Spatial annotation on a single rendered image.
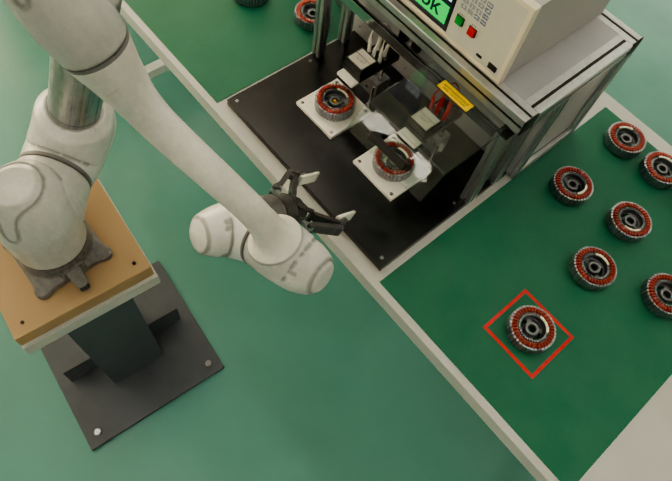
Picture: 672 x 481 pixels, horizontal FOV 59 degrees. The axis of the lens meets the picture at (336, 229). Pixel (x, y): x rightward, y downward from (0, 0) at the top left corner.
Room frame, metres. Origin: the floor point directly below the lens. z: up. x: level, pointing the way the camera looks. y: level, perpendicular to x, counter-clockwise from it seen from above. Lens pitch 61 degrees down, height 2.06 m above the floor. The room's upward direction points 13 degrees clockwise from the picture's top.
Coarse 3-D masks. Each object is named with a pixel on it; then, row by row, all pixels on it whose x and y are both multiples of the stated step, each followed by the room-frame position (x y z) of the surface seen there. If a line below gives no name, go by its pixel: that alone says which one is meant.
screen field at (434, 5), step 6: (420, 0) 1.12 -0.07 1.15; (426, 0) 1.11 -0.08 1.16; (432, 0) 1.10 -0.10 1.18; (438, 0) 1.09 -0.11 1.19; (426, 6) 1.10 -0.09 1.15; (432, 6) 1.09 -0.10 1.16; (438, 6) 1.08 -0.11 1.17; (444, 6) 1.08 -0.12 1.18; (432, 12) 1.09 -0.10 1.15; (438, 12) 1.08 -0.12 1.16; (444, 12) 1.07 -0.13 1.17; (438, 18) 1.08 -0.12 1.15; (444, 18) 1.07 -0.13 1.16
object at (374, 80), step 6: (378, 72) 1.19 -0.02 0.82; (372, 78) 1.17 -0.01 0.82; (378, 78) 1.17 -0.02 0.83; (384, 78) 1.18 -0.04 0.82; (360, 84) 1.18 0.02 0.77; (366, 84) 1.17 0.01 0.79; (372, 84) 1.15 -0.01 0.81; (378, 84) 1.15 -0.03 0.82; (384, 84) 1.17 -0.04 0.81; (366, 90) 1.16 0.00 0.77; (378, 90) 1.15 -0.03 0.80
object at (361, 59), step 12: (360, 48) 1.17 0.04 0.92; (372, 48) 1.20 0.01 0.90; (348, 60) 1.12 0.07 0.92; (360, 60) 1.13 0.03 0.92; (372, 60) 1.14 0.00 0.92; (384, 60) 1.17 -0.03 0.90; (396, 60) 1.19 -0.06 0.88; (348, 72) 1.11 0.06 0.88; (360, 72) 1.09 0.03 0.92; (372, 72) 1.12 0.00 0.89; (348, 84) 1.08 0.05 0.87
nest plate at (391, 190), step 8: (368, 152) 0.95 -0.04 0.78; (360, 160) 0.91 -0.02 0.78; (368, 160) 0.92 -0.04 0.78; (360, 168) 0.89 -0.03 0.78; (368, 168) 0.90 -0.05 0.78; (368, 176) 0.87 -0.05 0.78; (376, 176) 0.88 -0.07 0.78; (376, 184) 0.85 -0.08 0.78; (384, 184) 0.86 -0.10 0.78; (392, 184) 0.86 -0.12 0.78; (400, 184) 0.87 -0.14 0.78; (384, 192) 0.83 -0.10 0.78; (392, 192) 0.84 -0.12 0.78; (400, 192) 0.84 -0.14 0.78
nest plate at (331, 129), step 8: (336, 80) 1.17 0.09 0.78; (312, 96) 1.09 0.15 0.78; (296, 104) 1.06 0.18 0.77; (304, 104) 1.06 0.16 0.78; (312, 104) 1.06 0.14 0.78; (344, 104) 1.09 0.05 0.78; (360, 104) 1.10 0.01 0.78; (304, 112) 1.04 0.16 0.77; (312, 112) 1.04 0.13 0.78; (312, 120) 1.02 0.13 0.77; (320, 120) 1.02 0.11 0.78; (328, 120) 1.02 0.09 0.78; (344, 120) 1.03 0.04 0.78; (320, 128) 0.99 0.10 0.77; (328, 128) 0.99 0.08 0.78; (336, 128) 1.00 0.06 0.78; (344, 128) 1.01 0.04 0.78; (328, 136) 0.97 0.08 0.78
